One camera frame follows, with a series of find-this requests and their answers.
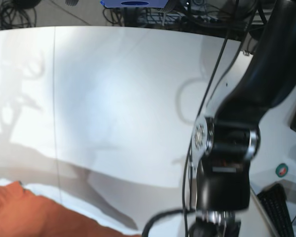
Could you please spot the orange t-shirt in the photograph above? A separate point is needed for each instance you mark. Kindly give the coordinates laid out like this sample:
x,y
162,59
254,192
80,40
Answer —
x,y
25,214

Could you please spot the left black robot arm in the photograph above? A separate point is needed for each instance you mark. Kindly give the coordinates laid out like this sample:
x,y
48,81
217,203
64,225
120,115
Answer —
x,y
226,135

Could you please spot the blue box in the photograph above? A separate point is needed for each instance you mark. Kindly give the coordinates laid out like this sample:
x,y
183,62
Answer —
x,y
133,3

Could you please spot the green tape roll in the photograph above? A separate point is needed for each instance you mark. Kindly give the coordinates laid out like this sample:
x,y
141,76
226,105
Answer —
x,y
281,170

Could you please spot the black keyboard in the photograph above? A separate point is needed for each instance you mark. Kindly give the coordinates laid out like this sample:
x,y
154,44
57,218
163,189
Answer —
x,y
273,201

